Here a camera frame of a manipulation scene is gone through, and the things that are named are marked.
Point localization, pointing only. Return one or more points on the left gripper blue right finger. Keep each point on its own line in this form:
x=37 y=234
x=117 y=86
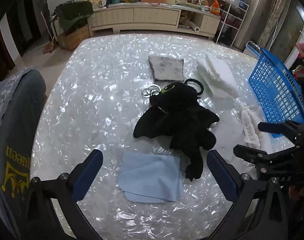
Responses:
x=225 y=175

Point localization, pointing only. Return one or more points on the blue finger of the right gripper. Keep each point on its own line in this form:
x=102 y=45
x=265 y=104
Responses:
x=272 y=128
x=250 y=155

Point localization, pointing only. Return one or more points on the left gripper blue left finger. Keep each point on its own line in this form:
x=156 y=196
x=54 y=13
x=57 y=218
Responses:
x=84 y=174

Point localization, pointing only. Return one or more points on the white knitted cloth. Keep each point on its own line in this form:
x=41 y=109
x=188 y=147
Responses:
x=250 y=117

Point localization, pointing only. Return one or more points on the light blue cloth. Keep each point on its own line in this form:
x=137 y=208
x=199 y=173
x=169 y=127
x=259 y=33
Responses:
x=151 y=178

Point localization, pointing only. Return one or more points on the black dragon plush toy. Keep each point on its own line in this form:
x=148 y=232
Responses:
x=175 y=112

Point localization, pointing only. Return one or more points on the white waffle towel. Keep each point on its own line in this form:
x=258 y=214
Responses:
x=218 y=77

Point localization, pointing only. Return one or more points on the silver metal rings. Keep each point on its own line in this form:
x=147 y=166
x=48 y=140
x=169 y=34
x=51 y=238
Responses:
x=149 y=91

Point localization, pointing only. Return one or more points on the grey white fuzzy pad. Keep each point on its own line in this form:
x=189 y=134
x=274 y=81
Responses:
x=166 y=68

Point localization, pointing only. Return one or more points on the blue plastic basket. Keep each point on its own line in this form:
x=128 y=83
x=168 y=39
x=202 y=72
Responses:
x=281 y=96

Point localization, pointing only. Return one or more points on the white blue storage box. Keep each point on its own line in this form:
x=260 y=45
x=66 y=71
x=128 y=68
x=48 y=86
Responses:
x=253 y=50

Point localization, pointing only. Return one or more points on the grey chair with cover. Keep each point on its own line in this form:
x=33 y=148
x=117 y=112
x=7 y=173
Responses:
x=22 y=98

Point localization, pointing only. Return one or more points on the white metal shelf rack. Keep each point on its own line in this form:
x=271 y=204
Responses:
x=232 y=16

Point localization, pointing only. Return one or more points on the white paper roll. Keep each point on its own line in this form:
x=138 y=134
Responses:
x=193 y=26

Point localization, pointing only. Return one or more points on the broom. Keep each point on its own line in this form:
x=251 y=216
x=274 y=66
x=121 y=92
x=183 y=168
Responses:
x=49 y=47

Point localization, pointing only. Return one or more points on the orange bag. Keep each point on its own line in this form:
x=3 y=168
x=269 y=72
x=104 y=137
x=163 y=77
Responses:
x=215 y=8

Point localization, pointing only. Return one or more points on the wicker basket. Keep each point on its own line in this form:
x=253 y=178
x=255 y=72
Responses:
x=71 y=41

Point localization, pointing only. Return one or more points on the cream tv cabinet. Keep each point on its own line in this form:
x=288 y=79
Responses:
x=146 y=16

